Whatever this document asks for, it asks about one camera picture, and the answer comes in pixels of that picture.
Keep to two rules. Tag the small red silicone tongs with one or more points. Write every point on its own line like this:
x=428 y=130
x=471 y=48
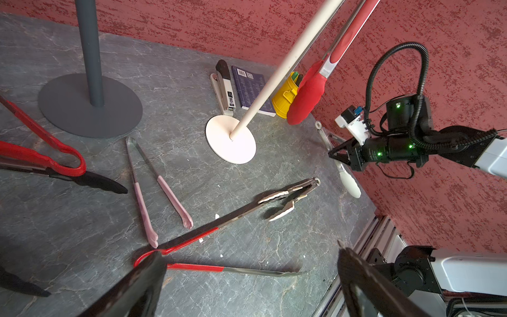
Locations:
x=313 y=84

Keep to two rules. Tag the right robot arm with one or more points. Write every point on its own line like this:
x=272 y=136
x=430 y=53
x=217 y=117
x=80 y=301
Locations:
x=411 y=138

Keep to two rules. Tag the dark grey utensil rack stand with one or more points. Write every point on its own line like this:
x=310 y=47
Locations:
x=89 y=104

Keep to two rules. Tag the purple book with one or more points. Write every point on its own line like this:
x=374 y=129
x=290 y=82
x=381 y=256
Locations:
x=248 y=85

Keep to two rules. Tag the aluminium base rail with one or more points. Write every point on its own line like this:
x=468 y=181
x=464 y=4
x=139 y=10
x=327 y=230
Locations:
x=379 y=243

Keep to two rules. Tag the scalloped steel serving tongs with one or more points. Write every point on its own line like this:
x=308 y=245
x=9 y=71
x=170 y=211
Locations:
x=292 y=195

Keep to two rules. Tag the red looped long steel tongs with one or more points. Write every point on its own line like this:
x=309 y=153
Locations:
x=206 y=230

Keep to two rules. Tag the white black stapler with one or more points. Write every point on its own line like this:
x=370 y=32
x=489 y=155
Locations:
x=222 y=86

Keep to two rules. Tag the long red handled steel tongs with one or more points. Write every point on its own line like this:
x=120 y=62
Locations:
x=30 y=155

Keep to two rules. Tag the black tipped steel tongs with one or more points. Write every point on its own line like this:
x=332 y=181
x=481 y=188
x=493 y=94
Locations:
x=14 y=283

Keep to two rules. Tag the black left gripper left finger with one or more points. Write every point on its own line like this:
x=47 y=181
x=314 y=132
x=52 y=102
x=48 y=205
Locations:
x=137 y=294

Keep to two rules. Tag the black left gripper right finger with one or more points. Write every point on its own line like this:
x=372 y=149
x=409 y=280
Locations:
x=367 y=292

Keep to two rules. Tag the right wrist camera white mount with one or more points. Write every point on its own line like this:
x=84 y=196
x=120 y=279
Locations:
x=352 y=120

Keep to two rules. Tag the yellow metal pencil bucket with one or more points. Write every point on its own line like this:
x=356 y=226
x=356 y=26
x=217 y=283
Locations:
x=285 y=96

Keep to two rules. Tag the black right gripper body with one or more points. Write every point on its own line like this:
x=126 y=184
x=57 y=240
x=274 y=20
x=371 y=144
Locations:
x=378 y=150

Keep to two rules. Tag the cream utensil rack stand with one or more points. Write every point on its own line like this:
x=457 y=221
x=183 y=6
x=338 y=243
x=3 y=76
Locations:
x=229 y=137

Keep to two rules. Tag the pink handled tweezers tongs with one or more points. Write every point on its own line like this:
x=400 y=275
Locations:
x=154 y=196

